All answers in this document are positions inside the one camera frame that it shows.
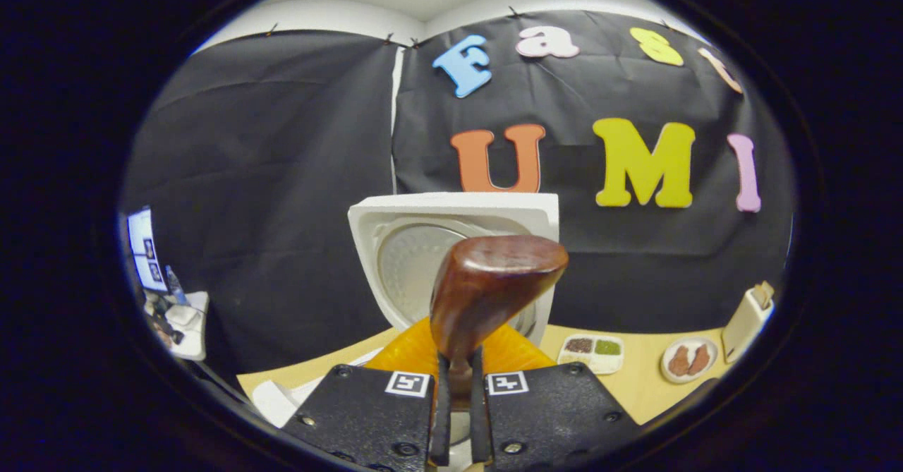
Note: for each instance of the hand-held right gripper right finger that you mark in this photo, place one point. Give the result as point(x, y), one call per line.
point(477, 422)

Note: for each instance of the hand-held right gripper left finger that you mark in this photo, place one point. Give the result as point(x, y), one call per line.
point(441, 422)

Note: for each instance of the brown wooden spoon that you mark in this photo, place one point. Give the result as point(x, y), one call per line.
point(494, 274)

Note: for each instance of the white rice cooker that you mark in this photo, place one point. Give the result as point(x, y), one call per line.
point(395, 218)

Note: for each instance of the white divided grain dish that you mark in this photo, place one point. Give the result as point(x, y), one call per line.
point(592, 355)

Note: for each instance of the brown meat piece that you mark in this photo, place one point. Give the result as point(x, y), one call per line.
point(700, 359)
point(679, 362)

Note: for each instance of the white round plate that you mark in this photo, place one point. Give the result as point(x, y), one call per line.
point(711, 355)

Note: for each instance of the white cluttered side desk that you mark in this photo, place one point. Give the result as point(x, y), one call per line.
point(190, 331)

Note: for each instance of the white toaster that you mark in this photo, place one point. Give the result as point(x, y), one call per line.
point(744, 331)

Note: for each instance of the black backdrop cloth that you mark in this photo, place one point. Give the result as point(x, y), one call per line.
point(282, 176)

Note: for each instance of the toast slice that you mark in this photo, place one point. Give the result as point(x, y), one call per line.
point(763, 294)

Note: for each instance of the computer monitor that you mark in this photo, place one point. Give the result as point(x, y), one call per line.
point(144, 253)

